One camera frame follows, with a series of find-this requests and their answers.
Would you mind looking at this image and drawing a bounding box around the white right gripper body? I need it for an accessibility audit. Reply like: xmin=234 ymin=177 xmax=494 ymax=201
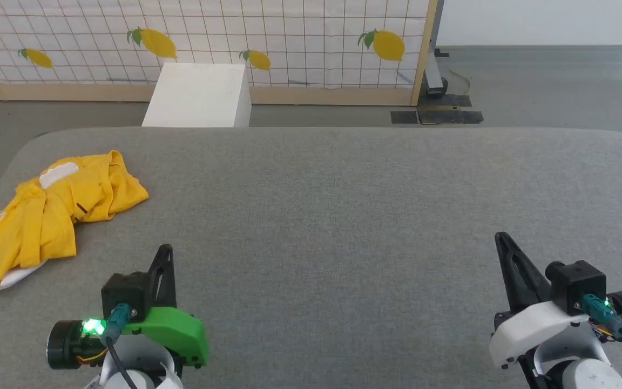
xmin=489 ymin=290 xmax=622 ymax=370

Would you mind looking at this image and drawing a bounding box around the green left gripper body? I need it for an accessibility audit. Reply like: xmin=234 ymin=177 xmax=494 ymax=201
xmin=46 ymin=306 xmax=211 ymax=371

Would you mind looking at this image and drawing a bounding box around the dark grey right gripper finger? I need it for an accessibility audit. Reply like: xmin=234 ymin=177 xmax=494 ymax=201
xmin=495 ymin=232 xmax=553 ymax=314

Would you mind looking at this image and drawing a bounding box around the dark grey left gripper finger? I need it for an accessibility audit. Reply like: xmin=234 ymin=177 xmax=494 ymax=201
xmin=146 ymin=244 xmax=178 ymax=311

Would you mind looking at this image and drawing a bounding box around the yellow cartoon tiger T-shirt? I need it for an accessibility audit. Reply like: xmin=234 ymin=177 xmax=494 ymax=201
xmin=0 ymin=150 xmax=150 ymax=293

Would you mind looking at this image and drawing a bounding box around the white rectangular box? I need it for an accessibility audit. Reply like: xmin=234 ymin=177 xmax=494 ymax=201
xmin=141 ymin=62 xmax=253 ymax=129

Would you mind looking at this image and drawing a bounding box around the lemon print partition screen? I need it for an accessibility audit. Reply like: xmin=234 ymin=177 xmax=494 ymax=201
xmin=0 ymin=0 xmax=439 ymax=107

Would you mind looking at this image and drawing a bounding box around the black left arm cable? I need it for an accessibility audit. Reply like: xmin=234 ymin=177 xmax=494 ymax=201
xmin=100 ymin=303 xmax=140 ymax=389

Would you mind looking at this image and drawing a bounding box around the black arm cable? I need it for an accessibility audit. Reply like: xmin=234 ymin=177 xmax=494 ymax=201
xmin=100 ymin=303 xmax=140 ymax=389
xmin=583 ymin=294 xmax=622 ymax=380

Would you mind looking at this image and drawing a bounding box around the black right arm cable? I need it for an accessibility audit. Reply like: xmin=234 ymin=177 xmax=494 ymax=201
xmin=583 ymin=294 xmax=622 ymax=380

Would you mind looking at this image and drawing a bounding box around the black floor base plate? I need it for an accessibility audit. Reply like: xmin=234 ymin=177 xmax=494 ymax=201
xmin=417 ymin=94 xmax=484 ymax=125

